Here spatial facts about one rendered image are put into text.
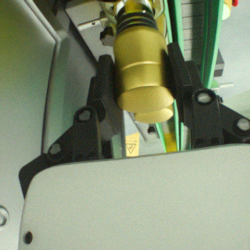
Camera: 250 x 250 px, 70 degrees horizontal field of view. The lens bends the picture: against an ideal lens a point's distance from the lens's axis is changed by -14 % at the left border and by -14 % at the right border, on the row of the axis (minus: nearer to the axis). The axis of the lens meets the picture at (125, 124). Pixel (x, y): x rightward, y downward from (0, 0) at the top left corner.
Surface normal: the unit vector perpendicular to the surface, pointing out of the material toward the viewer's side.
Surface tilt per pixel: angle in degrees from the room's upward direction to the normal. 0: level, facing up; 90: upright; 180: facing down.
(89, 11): 0
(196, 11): 0
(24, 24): 90
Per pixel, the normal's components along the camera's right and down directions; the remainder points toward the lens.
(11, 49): 0.97, -0.14
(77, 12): 0.06, 0.93
